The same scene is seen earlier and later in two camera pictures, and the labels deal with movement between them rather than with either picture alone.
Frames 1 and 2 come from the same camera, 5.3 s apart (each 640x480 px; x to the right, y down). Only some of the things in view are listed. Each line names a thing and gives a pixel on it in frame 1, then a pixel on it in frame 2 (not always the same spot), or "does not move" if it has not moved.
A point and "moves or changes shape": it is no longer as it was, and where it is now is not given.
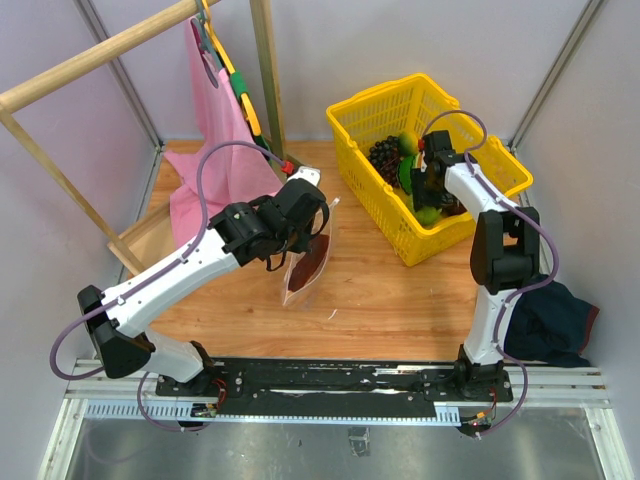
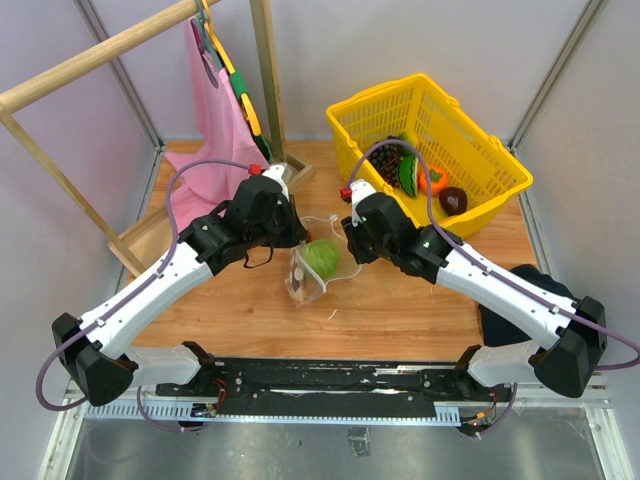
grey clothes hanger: x=205 y=43 does not move
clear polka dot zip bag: x=305 y=268 moves or changes shape
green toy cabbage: x=428 y=215 to x=322 y=256
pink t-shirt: x=232 y=175 does not move
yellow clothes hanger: x=246 y=100 does not move
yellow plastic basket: x=380 y=135 does not move
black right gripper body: x=425 y=192 to x=365 y=248
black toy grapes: x=384 y=154 does not move
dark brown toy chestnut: x=452 y=205 does not move
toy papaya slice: x=308 y=263 to x=307 y=290
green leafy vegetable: x=405 y=166 does not move
